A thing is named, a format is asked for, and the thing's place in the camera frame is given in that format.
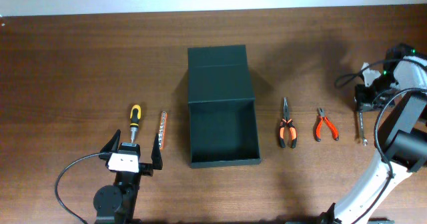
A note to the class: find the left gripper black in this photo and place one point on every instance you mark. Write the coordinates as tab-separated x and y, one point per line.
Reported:
147	168

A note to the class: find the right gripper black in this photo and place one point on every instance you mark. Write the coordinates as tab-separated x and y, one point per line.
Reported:
362	102

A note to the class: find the orange socket bit rail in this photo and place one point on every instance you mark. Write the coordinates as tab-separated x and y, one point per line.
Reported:
162	129

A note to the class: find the silver ring wrench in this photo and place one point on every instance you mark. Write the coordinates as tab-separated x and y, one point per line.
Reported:
361	129

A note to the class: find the black orange needle-nose pliers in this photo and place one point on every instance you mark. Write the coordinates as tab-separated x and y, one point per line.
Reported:
287	123

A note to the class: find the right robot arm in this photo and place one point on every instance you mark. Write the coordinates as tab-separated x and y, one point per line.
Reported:
398	93

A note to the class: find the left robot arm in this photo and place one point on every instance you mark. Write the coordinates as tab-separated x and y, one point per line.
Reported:
115	203

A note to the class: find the yellow black screwdriver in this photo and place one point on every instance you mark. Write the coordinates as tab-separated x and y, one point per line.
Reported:
135	117

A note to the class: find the dark green open box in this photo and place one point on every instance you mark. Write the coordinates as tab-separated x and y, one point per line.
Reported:
222	118

